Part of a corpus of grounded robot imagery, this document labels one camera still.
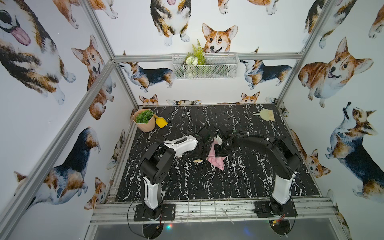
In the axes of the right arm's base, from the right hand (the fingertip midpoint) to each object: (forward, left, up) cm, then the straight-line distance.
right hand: (214, 155), depth 90 cm
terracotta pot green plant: (+20, +44, +12) cm, 49 cm away
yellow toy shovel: (+28, +38, -1) cm, 47 cm away
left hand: (0, +7, -3) cm, 8 cm away
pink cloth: (-5, -2, +2) cm, 6 cm away
